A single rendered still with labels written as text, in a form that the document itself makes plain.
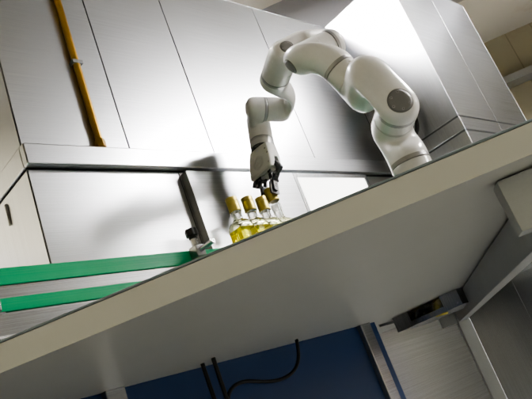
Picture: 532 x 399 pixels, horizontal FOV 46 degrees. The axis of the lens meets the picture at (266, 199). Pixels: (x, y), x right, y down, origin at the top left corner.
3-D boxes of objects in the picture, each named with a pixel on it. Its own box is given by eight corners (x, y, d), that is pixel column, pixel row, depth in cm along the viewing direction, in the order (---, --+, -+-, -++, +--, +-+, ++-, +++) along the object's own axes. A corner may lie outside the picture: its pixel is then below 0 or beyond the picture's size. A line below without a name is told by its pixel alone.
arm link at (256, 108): (275, 92, 195) (245, 91, 193) (281, 119, 190) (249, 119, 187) (266, 122, 208) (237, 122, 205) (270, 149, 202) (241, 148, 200)
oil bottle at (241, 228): (265, 295, 171) (240, 224, 178) (279, 287, 167) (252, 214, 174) (250, 298, 167) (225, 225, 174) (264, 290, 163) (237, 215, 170)
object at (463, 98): (479, 193, 318) (406, 50, 347) (546, 155, 295) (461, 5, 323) (402, 195, 269) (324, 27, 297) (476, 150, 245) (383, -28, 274)
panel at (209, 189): (394, 255, 243) (359, 178, 253) (400, 252, 241) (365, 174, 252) (215, 280, 179) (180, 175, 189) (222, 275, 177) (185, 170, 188)
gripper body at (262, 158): (243, 152, 198) (247, 182, 193) (263, 134, 192) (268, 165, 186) (261, 158, 203) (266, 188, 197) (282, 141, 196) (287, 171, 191)
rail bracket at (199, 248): (212, 286, 138) (193, 231, 142) (232, 273, 134) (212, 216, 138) (198, 288, 135) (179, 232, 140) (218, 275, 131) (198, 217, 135)
